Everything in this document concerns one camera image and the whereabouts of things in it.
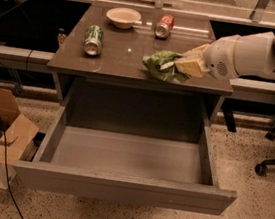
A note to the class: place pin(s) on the open grey top drawer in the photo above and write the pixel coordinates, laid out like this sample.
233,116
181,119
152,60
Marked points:
128,145

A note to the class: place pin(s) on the white bowl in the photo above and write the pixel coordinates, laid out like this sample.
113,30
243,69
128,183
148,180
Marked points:
123,18

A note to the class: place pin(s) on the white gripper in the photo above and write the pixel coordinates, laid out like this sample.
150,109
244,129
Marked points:
219,59

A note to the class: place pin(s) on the red soda can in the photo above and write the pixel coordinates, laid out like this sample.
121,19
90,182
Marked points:
164,26

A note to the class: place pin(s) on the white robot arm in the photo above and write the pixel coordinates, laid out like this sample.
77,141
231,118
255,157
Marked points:
255,55

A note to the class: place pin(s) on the grey drawer cabinet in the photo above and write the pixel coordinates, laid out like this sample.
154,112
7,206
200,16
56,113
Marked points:
123,66

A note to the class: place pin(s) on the green jalapeno chip bag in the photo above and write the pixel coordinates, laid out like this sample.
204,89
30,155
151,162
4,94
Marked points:
161,65

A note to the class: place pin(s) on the green soda can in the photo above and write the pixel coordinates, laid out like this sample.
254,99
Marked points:
93,40

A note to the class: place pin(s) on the small bottle behind cabinet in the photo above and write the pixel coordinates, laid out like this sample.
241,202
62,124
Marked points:
61,37

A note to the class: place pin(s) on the cardboard box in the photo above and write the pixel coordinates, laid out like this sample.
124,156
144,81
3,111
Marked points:
16,135

